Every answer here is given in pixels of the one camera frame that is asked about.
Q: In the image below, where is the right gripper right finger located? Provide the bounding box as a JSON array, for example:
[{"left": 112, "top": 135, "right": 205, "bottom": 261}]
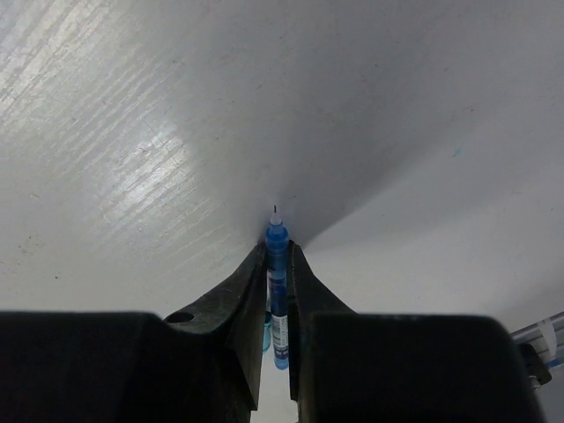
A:
[{"left": 287, "top": 244, "right": 545, "bottom": 422}]

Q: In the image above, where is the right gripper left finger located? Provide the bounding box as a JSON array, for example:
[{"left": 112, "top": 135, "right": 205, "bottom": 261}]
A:
[{"left": 1, "top": 245, "right": 266, "bottom": 422}]

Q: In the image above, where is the blue thin pen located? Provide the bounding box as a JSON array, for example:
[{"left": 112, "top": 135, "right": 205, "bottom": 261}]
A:
[{"left": 264, "top": 206, "right": 289, "bottom": 370}]

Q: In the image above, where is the aluminium rail frame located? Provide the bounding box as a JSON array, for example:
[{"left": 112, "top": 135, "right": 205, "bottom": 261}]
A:
[{"left": 512, "top": 312, "right": 563, "bottom": 368}]

